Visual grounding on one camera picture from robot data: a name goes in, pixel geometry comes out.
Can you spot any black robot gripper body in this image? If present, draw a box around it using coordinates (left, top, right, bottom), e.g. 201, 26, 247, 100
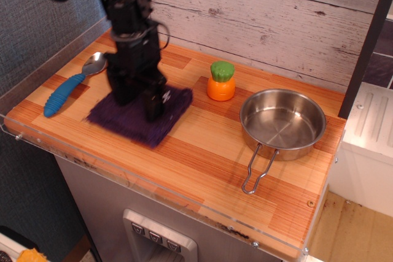
105, 25, 167, 89

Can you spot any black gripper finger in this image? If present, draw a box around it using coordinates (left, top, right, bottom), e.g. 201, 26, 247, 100
142, 84, 170, 121
107, 68, 144, 106

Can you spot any dark purple cloth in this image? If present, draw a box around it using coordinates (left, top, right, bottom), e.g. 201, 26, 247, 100
87, 86, 193, 148

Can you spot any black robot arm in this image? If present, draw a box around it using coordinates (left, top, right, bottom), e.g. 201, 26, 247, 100
101, 0, 166, 121

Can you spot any orange toy carrot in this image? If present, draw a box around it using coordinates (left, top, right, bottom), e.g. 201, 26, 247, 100
207, 61, 236, 101

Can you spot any grey toy fridge cabinet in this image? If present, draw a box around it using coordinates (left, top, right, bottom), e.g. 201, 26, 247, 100
55, 156, 278, 261

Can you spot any clear acrylic table guard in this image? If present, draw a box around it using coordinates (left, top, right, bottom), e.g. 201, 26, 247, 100
6, 14, 348, 261

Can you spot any silver dispenser button panel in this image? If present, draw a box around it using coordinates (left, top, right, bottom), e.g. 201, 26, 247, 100
123, 209, 198, 261

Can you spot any stainless steel pot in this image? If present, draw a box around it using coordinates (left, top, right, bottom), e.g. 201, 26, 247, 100
239, 89, 327, 195

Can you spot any orange black object corner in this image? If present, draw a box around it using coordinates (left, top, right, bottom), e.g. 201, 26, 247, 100
1, 249, 48, 262

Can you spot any white toy sink unit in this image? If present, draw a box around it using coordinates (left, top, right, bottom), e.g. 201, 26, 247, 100
328, 83, 392, 216

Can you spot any blue handled metal spoon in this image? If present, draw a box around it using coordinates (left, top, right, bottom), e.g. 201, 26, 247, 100
43, 52, 107, 118

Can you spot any black vertical post right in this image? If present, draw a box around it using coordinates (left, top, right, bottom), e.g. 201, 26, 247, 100
338, 0, 392, 119

